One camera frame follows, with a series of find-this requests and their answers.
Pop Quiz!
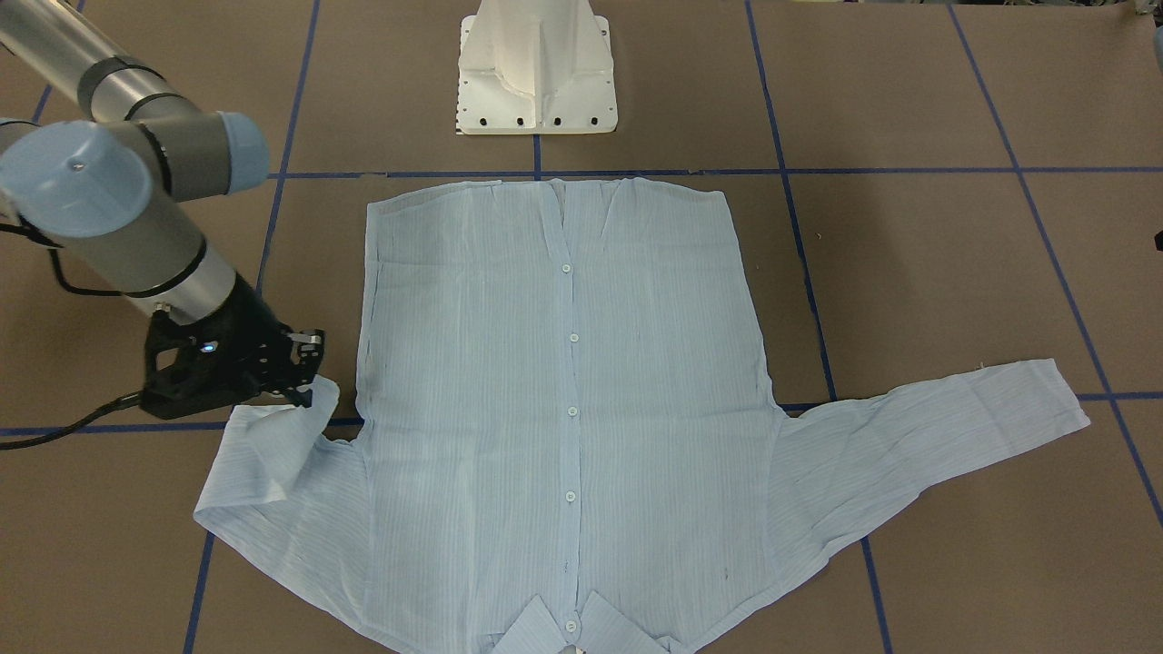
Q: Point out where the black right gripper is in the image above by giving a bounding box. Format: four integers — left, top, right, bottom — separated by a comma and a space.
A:
145, 276, 324, 420

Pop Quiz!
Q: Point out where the light blue button-up shirt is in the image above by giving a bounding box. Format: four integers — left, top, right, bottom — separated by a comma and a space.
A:
193, 179, 1089, 653

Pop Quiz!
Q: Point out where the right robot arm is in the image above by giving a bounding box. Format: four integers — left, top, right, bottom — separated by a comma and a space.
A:
1, 1, 324, 420

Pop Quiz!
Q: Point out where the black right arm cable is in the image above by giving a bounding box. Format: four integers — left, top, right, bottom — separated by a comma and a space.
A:
0, 218, 147, 452

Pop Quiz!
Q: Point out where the white pedestal column with base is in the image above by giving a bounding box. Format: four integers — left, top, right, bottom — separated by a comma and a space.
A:
454, 1, 619, 135

